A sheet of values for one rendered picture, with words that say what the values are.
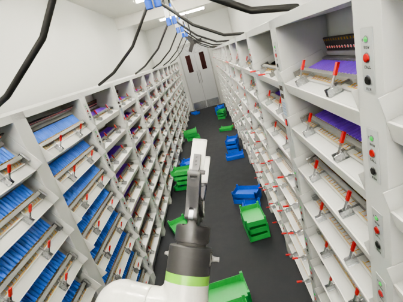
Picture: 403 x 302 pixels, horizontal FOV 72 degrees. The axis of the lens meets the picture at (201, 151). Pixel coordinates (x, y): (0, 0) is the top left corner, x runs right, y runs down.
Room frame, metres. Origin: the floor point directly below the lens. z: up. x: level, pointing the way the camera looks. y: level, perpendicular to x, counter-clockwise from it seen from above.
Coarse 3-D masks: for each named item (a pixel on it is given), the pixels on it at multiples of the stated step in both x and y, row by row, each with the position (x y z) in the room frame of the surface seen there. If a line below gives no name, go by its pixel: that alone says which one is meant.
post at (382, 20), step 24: (360, 0) 0.55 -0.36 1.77; (384, 0) 0.48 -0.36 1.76; (360, 24) 0.55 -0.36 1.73; (384, 24) 0.48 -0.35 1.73; (360, 48) 0.56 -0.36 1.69; (384, 48) 0.48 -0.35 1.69; (360, 72) 0.56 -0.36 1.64; (384, 72) 0.48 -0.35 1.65; (360, 96) 0.57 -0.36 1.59; (360, 120) 0.58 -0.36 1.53; (384, 120) 0.49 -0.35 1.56; (384, 144) 0.49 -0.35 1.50; (384, 168) 0.50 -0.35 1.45; (384, 216) 0.50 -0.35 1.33; (384, 240) 0.51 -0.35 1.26; (384, 264) 0.51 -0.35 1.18
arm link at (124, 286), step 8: (120, 280) 0.48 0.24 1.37; (128, 280) 0.48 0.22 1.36; (104, 288) 0.47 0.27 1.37; (112, 288) 0.46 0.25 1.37; (120, 288) 0.46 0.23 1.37; (128, 288) 0.46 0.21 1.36; (136, 288) 0.46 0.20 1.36; (144, 288) 0.46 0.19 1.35; (104, 296) 0.45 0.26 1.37; (112, 296) 0.44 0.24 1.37; (120, 296) 0.44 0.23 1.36; (128, 296) 0.44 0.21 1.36; (136, 296) 0.44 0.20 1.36; (144, 296) 0.44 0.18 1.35
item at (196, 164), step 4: (196, 156) 0.53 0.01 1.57; (200, 156) 0.53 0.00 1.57; (196, 160) 0.53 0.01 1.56; (200, 160) 0.54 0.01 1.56; (196, 164) 0.52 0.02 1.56; (192, 168) 0.52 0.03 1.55; (196, 168) 0.52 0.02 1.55; (192, 172) 0.50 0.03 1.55; (196, 172) 0.50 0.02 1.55; (192, 176) 0.50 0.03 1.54; (196, 176) 0.50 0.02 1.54
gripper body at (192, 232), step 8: (184, 224) 0.51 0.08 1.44; (192, 224) 0.50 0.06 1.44; (176, 232) 0.51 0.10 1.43; (184, 232) 0.49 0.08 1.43; (192, 232) 0.49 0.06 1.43; (200, 232) 0.49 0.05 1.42; (208, 232) 0.50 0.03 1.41; (176, 240) 0.50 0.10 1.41; (184, 240) 0.48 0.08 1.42; (192, 240) 0.48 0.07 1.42; (200, 240) 0.48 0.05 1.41; (208, 240) 0.50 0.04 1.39
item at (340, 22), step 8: (344, 8) 1.01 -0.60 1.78; (328, 16) 1.14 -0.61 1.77; (336, 16) 1.07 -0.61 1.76; (344, 16) 1.01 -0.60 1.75; (352, 16) 0.96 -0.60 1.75; (328, 24) 1.15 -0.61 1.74; (336, 24) 1.08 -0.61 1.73; (344, 24) 1.02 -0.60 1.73; (352, 24) 0.96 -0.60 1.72; (328, 32) 1.16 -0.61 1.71; (336, 32) 1.08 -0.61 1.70; (344, 32) 1.02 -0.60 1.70; (352, 32) 0.97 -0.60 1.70
